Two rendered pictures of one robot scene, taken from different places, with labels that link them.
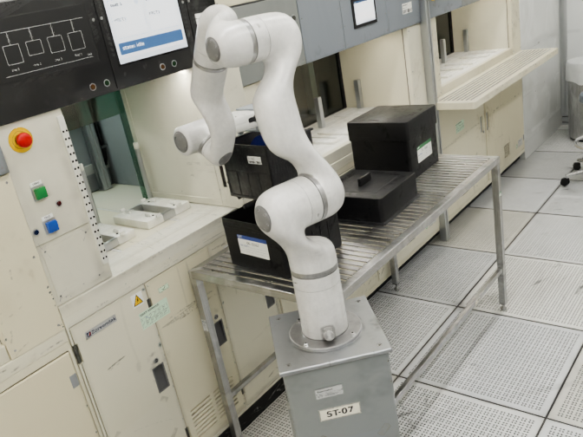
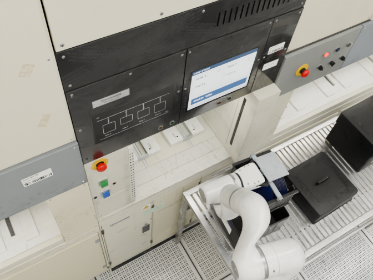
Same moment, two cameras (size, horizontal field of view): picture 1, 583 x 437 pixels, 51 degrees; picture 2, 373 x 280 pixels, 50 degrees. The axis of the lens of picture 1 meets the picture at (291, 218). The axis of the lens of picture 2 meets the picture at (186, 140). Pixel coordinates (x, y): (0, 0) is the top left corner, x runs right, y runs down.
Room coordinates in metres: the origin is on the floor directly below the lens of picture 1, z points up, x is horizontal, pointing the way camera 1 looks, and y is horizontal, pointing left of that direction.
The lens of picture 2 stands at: (0.99, 0.23, 2.70)
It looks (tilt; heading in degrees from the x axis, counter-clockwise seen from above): 56 degrees down; 11
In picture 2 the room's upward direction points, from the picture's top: 9 degrees clockwise
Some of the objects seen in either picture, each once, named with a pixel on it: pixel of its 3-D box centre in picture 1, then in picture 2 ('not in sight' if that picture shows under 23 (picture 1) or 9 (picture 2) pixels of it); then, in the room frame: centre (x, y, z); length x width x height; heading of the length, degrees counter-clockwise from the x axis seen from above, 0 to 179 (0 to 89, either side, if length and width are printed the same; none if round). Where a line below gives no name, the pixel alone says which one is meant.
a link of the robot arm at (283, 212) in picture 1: (296, 229); not in sight; (1.37, -0.01, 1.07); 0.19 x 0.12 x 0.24; 124
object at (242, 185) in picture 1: (268, 153); (261, 184); (1.92, 0.03, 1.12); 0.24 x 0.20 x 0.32; 43
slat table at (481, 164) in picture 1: (373, 292); (290, 213); (2.22, -0.27, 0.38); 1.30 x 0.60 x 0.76; 138
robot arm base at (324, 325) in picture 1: (320, 300); not in sight; (1.39, -0.03, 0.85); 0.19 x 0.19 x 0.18
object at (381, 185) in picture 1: (366, 192); (319, 184); (2.20, -0.30, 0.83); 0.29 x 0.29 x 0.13; 50
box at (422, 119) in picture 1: (394, 141); (366, 133); (2.59, -0.50, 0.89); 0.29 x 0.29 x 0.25; 50
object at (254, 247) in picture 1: (282, 231); (247, 209); (1.92, 0.04, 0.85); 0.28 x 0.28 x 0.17; 43
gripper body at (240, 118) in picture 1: (235, 121); (247, 177); (1.85, 0.11, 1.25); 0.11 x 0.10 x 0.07; 133
